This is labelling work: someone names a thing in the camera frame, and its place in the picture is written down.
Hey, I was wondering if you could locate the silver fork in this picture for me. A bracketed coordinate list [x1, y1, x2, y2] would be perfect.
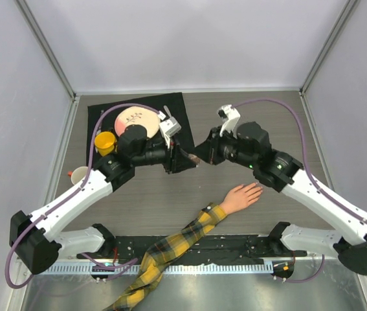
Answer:
[163, 105, 172, 118]

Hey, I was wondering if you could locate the yellow cup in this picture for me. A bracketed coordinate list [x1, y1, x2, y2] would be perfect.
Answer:
[94, 132, 117, 156]

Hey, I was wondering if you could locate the pink ceramic plate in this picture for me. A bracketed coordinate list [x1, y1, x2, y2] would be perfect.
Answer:
[114, 106, 160, 139]

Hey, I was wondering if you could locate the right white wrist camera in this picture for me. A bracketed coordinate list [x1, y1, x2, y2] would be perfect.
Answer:
[217, 105, 241, 137]

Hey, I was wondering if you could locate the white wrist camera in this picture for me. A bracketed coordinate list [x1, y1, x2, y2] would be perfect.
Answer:
[217, 105, 241, 137]
[158, 111, 181, 138]

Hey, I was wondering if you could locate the white cup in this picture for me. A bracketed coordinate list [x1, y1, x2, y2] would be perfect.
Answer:
[70, 166, 88, 185]

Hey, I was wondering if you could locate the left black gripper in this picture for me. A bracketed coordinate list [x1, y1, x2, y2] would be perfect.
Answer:
[133, 133, 197, 175]

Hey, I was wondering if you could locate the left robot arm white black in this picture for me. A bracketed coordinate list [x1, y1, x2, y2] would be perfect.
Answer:
[9, 125, 195, 275]

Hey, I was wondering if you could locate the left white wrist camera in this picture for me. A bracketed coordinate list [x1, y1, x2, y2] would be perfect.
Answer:
[158, 111, 181, 138]

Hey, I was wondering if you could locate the white slotted cable duct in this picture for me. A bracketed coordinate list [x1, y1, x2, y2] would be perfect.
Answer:
[31, 262, 274, 276]

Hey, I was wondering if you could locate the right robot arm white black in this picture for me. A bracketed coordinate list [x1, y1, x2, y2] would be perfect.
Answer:
[194, 122, 367, 275]

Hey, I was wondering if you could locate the glitter nail polish bottle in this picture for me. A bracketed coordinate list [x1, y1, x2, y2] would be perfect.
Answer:
[188, 154, 201, 165]

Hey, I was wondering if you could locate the yellow plaid sleeve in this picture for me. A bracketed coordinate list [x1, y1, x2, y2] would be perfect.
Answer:
[106, 203, 227, 310]

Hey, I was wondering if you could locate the purple cable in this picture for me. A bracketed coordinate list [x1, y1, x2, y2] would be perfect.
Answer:
[233, 98, 367, 283]
[5, 104, 166, 290]

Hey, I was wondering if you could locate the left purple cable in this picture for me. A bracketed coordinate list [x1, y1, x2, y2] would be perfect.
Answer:
[5, 104, 166, 290]

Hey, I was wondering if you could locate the black cloth placemat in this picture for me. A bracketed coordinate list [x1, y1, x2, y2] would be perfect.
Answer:
[85, 93, 195, 163]

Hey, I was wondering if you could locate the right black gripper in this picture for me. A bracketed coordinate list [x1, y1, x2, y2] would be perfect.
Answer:
[192, 126, 256, 171]

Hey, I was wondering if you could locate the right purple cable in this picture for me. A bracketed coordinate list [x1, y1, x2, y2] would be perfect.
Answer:
[233, 98, 367, 283]

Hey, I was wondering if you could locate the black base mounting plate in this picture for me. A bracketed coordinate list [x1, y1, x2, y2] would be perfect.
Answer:
[89, 235, 307, 266]

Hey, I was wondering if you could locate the silver knife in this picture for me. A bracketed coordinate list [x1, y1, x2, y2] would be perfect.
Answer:
[96, 109, 105, 136]

